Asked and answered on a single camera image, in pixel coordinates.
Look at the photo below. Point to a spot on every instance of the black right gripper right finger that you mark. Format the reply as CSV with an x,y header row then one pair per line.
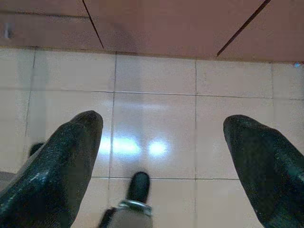
x,y
268,171

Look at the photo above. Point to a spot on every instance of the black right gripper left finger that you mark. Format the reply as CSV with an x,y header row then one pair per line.
x,y
47,180

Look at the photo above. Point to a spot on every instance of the robot leg black foot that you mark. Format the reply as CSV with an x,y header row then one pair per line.
x,y
139,187

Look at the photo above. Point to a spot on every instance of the brown base cabinet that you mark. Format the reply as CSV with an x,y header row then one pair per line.
x,y
154,23

